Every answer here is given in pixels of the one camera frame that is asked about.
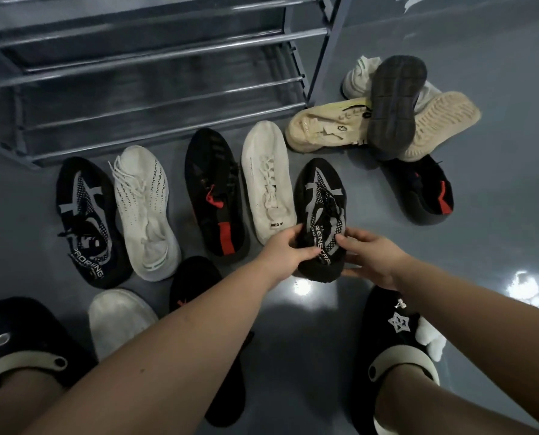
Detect person's right hand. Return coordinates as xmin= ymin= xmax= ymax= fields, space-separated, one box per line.
xmin=335 ymin=228 xmax=413 ymax=291

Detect person's right leg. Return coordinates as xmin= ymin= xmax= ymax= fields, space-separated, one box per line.
xmin=373 ymin=364 xmax=539 ymax=435

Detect person's left forearm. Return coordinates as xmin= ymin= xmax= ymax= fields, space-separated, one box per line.
xmin=22 ymin=262 xmax=275 ymax=435

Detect beige yellow sneaker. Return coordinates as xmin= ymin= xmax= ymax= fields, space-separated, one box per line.
xmin=398 ymin=91 xmax=482 ymax=163
xmin=285 ymin=97 xmax=374 ymax=153

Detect person's right forearm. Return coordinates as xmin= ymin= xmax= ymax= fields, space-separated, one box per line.
xmin=394 ymin=257 xmax=539 ymax=435

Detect person's right black clog slipper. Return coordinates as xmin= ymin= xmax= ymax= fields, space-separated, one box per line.
xmin=350 ymin=285 xmax=448 ymax=435

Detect person's left leg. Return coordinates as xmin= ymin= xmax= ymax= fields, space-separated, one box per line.
xmin=0 ymin=369 xmax=66 ymax=435

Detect grey metal shoe rack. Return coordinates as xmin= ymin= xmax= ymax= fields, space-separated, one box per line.
xmin=0 ymin=0 xmax=354 ymax=170

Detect black sneaker orange marks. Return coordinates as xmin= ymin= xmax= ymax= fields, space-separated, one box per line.
xmin=367 ymin=54 xmax=429 ymax=161
xmin=168 ymin=256 xmax=255 ymax=429

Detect person's leg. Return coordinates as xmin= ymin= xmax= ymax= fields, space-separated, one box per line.
xmin=373 ymin=364 xmax=539 ymax=435
xmin=0 ymin=369 xmax=66 ymax=435

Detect black sneaker red stripe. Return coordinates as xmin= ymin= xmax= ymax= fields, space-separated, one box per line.
xmin=382 ymin=153 xmax=455 ymax=226
xmin=184 ymin=127 xmax=248 ymax=259

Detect person's left black clog slipper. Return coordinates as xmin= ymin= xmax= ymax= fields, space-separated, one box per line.
xmin=0 ymin=296 xmax=98 ymax=402

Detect person's left hand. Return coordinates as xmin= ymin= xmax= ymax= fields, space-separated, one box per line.
xmin=255 ymin=223 xmax=322 ymax=291

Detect person's black clog slipper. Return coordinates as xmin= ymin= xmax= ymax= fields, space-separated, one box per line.
xmin=0 ymin=296 xmax=98 ymax=402
xmin=350 ymin=285 xmax=448 ymax=435

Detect black white patterned sneaker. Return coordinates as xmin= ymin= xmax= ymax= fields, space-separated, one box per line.
xmin=55 ymin=156 xmax=133 ymax=289
xmin=293 ymin=157 xmax=348 ymax=284

